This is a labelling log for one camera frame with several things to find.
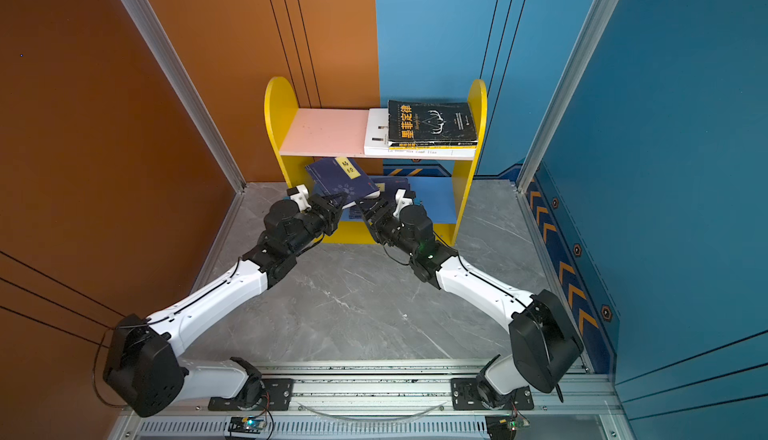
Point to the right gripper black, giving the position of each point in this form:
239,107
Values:
380,222

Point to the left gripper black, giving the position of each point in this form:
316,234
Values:
331,215

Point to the navy book rearmost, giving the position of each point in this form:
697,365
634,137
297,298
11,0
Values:
341,174

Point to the white book brown pattern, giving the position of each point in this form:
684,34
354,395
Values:
376,142

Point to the yellow cartoon cover book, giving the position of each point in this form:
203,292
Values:
432,147

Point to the black book yellow title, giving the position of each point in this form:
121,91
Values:
417,124

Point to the navy book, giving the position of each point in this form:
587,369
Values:
389,185

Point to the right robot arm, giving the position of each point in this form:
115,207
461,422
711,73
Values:
544,342

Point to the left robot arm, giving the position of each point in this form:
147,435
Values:
145,365

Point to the yellow pink blue bookshelf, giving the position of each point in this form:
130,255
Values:
442,178

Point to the left green circuit board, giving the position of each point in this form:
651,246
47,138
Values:
247,427

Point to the right circuit board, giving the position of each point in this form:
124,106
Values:
504,427

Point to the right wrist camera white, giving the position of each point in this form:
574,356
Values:
403,198

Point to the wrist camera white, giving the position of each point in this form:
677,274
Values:
403,198
300,196

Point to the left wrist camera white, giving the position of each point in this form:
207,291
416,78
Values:
300,196

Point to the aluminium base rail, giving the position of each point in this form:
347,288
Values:
394,399

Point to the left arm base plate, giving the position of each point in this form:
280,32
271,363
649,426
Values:
273,394

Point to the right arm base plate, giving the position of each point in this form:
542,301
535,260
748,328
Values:
470,394

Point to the aluminium frame post left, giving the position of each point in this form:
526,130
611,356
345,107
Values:
151,30

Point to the aluminium frame post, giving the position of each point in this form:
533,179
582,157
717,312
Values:
593,28
151,30

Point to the aluminium frame post right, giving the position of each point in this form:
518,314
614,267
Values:
593,28

